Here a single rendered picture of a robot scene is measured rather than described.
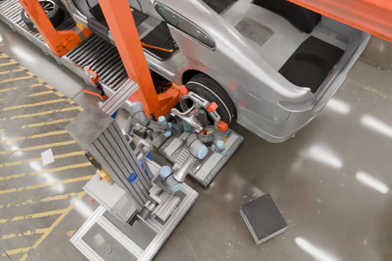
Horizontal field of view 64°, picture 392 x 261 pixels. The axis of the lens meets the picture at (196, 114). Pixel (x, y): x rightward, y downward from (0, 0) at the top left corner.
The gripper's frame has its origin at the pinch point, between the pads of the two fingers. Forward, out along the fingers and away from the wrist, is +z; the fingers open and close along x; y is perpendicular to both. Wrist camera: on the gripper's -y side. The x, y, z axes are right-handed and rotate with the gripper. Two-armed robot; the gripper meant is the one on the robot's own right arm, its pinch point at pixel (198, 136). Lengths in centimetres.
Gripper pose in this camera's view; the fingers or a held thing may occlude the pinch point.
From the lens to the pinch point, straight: 338.0
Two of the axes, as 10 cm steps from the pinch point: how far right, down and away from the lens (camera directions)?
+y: -0.8, -5.4, -8.4
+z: -7.7, -5.0, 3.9
